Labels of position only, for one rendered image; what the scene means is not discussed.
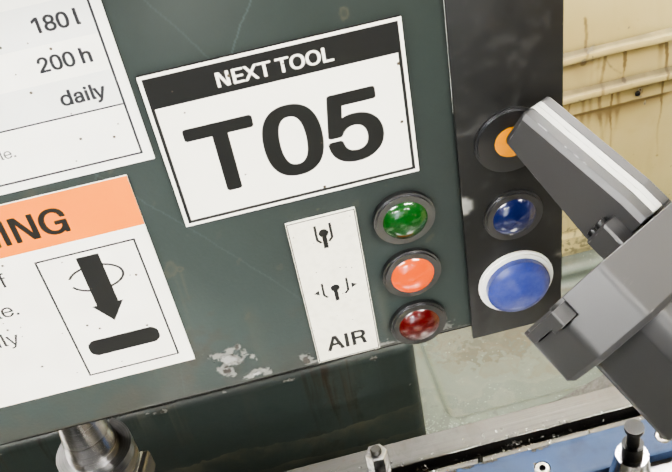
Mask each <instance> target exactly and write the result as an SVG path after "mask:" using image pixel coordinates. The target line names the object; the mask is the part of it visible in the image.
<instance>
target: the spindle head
mask: <svg viewBox="0 0 672 472"><path fill-rule="evenodd" d="M101 2H102V5H103V8H104V11H105V13H106V16H107V19H108V22H109V25H110V28H111V31H112V34H113V37H114V40H115V42H116V45H117V48H118V51H119V54H120V57H121V60H122V63H123V66H124V69H125V72H126V74H127V77H128V80H129V83H130V86H131V89H132V92H133V95H134V98H135V101H136V103H137V106H138V109H139V112H140V115H141V118H142V121H143V124H144V127H145V130H146V133H147V135H148V138H149V141H150V144H151V147H152V150H153V153H154V156H155V159H151V160H147V161H142V162H138V163H134V164H130V165H126V166H121V167H117V168H113V169H109V170H105V171H101V172H96V173H92V174H88V175H84V176H80V177H75V178H71V179H67V180H63V181H59V182H54V183H50V184H46V185H42V186H38V187H34V188H29V189H25V190H21V191H17V192H13V193H8V194H4V195H0V204H4V203H9V202H13V201H17V200H21V199H25V198H29V197H34V196H38V195H42V194H46V193H50V192H55V191H59V190H63V189H67V188H71V187H75V186H80V185H84V184H88V183H92V182H96V181H100V180H105V179H109V178H113V177H117V176H121V175H127V177H128V180H129V183H130V185H131V188H132V191H133V193H134V196H135V199H136V201H137V204H138V207H139V209H140V212H141V215H142V217H143V220H144V223H145V225H146V228H147V231H148V233H149V236H150V239H151V241H152V244H153V247H154V249H155V252H156V255H157V257H158V260H159V263H160V265H161V268H162V271H163V273H164V276H165V279H166V281H167V284H168V287H169V289H170V292H171V295H172V297H173V300H174V303H175V305H176V308H177V311H178V313H179V316H180V319H181V321H182V324H183V327H184V329H185V332H186V335H187V337H188V340H189V343H190V345H191V348H192V351H193V353H194V356H195V359H193V360H189V361H185V362H181V363H177V364H173V365H169V366H165V367H161V368H157V369H153V370H149V371H145V372H141V373H137V374H133V375H129V376H125V377H121V378H117V379H113V380H109V381H105V382H101V383H97V384H93V385H89V386H85V387H81V388H78V389H74V390H70V391H66V392H62V393H58V394H54V395H50V396H46V397H42V398H38V399H34V400H30V401H26V402H22V403H18V404H14V405H10V406H6V407H2V408H0V446H1V445H5V444H9V443H13V442H17V441H21V440H25V439H29V438H33V437H37V436H41V435H45V434H48V433H52V432H56V431H60V430H64V429H68V428H72V427H76V426H80V425H84V424H88V423H92V422H96V421H100V420H104V419H107V418H111V417H115V416H119V415H123V414H127V413H131V412H135V411H139V410H143V409H147V408H151V407H155V406H159V405H162V404H166V403H170V402H174V401H178V400H182V399H186V398H190V397H194V396H198V395H202V394H206V393H210V392H214V391H217V390H221V389H225V388H229V387H233V386H237V385H241V384H245V383H249V382H253V381H257V380H261V379H265V378H269V377H273V376H276V375H280V374H284V373H288V372H292V371H296V370H300V369H304V368H308V367H312V366H316V365H320V364H324V363H328V362H331V361H335V360H339V359H343V358H347V357H351V356H355V355H359V354H363V353H367V352H371V351H375V350H379V349H383V348H387V347H390V346H394V345H398V344H402V342H400V341H398V340H397V339H395V337H394V336H393V334H392V332H391V328H390V322H391V319H392V317H393V315H394V314H395V312H396V311H397V310H398V309H399V308H401V307H402V306H403V305H405V304H407V303H409V302H412V301H415V300H420V299H429V300H433V301H436V302H438V303H439V304H440V305H442V307H443V308H444V310H445V312H446V316H447V321H446V324H445V327H444V328H443V330H442V331H441V332H440V333H439V334H442V333H445V332H449V331H453V330H457V329H461V328H465V327H469V326H471V317H470V306H469V294H468V282H467V270H466V258H465V246H464V234H463V222H462V210H461V198H460V187H459V175H458V163H457V151H456V139H455V127H454V115H453V108H452V96H451V84H450V72H449V60H448V49H447V37H446V25H445V13H444V1H443V0H101ZM395 15H400V16H401V19H402V28H403V36H404V45H405V53H406V62H407V70H408V79H409V87H410V96H411V104H412V113H413V121H414V130H415V138H416V147H417V155H418V164H419V171H416V172H411V173H407V174H403V175H399V176H395V177H391V178H387V179H383V180H379V181H374V182H370V183H366V184H362V185H358V186H354V187H350V188H346V189H342V190H338V191H333V192H329V193H325V194H321V195H317V196H313V197H309V198H305V199H301V200H296V201H292V202H288V203H284V204H280V205H276V206H272V207H268V208H264V209H260V210H255V211H251V212H247V213H243V214H239V215H235V216H231V217H227V218H223V219H218V220H214V221H210V222H206V223H202V224H198V225H194V226H190V227H186V224H185V222H184V219H183V216H182V213H181V210H180V207H179V204H178V201H177V198H176V195H175V192H174V189H173V186H172V183H171V180H170V177H169V174H168V171H167V168H166V165H165V162H164V159H163V156H162V153H161V150H160V147H159V145H158V142H157V139H156V136H155V133H154V130H153V127H152V124H151V121H150V118H149V115H148V112H147V109H146V106H145V103H144V100H143V97H142V94H141V91H140V88H139V85H138V82H137V79H136V76H138V75H142V74H147V73H151V72H155V71H159V70H164V69H168V68H172V67H177V66H181V65H185V64H189V63H194V62H198V61H202V60H207V59H211V58H215V57H219V56H224V55H228V54H232V53H237V52H241V51H245V50H249V49H254V48H258V47H262V46H267V45H271V44H275V43H279V42H284V41H288V40H292V39H297V38H301V37H305V36H309V35H314V34H318V33H322V32H327V31H331V30H335V29H340V28H344V27H348V26H352V25H357V24H361V23H365V22H370V21H374V20H378V19H382V18H387V17H391V16H395ZM406 190H412V191H418V192H421V193H423V194H425V195H426V196H427V197H429V198H430V200H431V201H432V203H433V205H434V208H435V220H434V223H433V225H432V227H431V228H430V229H429V231H428V232H427V233H426V234H425V235H423V236H422V237H421V238H419V239H417V240H415V241H413V242H409V243H405V244H393V243H389V242H386V241H384V240H383V239H381V238H380V237H379V236H378V235H377V233H376V231H375V229H374V226H373V215H374V212H375V210H376V208H377V207H378V205H379V204H380V203H381V202H382V201H383V200H384V199H385V198H387V197H388V196H390V195H392V194H394V193H397V192H400V191H406ZM349 207H355V211H356V217H357V223H358V228H359V234H360V239H361V245H362V250H363V256H364V261H365V267H366V273H367V278H368V284H369V289H370V295H371V300H372V306H373V312H374V317H375V323H376V328H377V334H378V339H379V345H380V348H376V349H372V350H368V351H365V352H361V353H357V354H353V355H349V356H345V357H341V358H337V359H333V360H329V361H325V362H321V363H319V361H318V357H317V353H316V349H315V345H314V341H313V336H312V332H311V328H310V324H309V320H308V316H307V312H306V308H305V304H304V300H303V296H302V292H301V288H300V284H299V280H298V276H297V272H296V268H295V263H294V259H293V255H292V251H291V247H290V243H289V239H288V235H287V231H286V227H285V223H288V222H292V221H296V220H300V219H305V218H309V217H313V216H317V215H321V214H325V213H329V212H333V211H337V210H341V209H345V208H349ZM409 248H425V249H428V250H430V251H432V252H433V253H435V254H436V256H437V257H438V259H439V261H440V263H441V274H440V277H439V279H438V280H437V282H436V283H435V284H434V285H433V286H432V287H431V288H430V289H428V290H427V291H425V292H423V293H421V294H419V295H415V296H409V297H402V296H397V295H394V294H392V293H391V292H389V291H388V290H387V289H386V287H385V285H384V283H383V280H382V271H383V268H384V266H385V264H386V263H387V261H388V260H389V259H390V258H391V257H392V256H394V255H395V254H397V253H398V252H400V251H403V250H405V249H409Z"/></svg>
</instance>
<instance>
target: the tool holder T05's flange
mask: <svg viewBox="0 0 672 472"><path fill-rule="evenodd" d="M110 424H111V425H112V427H113V428H114V429H115V430H116V431H117V433H118V435H119V437H120V446H119V450H118V452H117V454H116V455H115V457H114V458H113V459H112V460H111V461H110V462H109V463H108V464H106V465H105V466H103V467H101V468H99V469H97V470H94V471H89V472H136V471H137V469H138V466H139V463H140V452H139V449H138V447H137V445H136V443H135V441H134V439H133V437H132V435H131V433H130V431H129V429H128V427H127V426H126V425H125V424H124V423H123V422H122V421H120V420H118V419H115V418H111V419H110ZM56 465H57V468H58V470H59V472H82V471H77V470H75V469H73V468H72V467H71V466H70V465H69V463H68V461H67V458H66V455H65V452H64V449H63V446H62V442H61V444H60V446H59V448H58V451H57V454H56Z"/></svg>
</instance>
